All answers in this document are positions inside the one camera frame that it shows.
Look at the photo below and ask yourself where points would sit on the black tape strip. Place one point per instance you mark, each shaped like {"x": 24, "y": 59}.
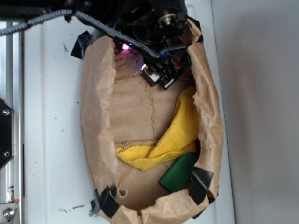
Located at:
{"x": 83, "y": 41}
{"x": 105, "y": 201}
{"x": 200, "y": 183}

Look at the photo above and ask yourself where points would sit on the black octagonal mount plate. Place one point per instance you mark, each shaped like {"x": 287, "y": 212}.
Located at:
{"x": 6, "y": 134}

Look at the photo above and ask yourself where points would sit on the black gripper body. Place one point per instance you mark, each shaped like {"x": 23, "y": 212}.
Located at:
{"x": 152, "y": 27}

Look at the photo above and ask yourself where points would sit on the black tape strip left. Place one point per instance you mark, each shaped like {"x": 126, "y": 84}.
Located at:
{"x": 105, "y": 201}

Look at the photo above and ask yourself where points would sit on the green rectangular block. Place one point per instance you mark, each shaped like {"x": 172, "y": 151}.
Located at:
{"x": 179, "y": 173}

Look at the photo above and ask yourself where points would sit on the black tape strip far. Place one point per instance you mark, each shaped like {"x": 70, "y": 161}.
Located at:
{"x": 83, "y": 41}

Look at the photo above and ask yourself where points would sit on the black tape strip right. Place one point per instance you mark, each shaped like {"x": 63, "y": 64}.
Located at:
{"x": 200, "y": 183}

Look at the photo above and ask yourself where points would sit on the aluminium frame rail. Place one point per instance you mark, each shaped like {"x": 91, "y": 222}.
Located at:
{"x": 11, "y": 92}

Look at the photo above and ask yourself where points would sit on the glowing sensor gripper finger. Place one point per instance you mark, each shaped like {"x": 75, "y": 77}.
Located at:
{"x": 122, "y": 46}
{"x": 165, "y": 75}

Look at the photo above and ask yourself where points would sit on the yellow knitted cloth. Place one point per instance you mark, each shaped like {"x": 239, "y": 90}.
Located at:
{"x": 177, "y": 140}

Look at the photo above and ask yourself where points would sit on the brown paper bag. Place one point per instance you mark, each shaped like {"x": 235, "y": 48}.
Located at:
{"x": 120, "y": 108}

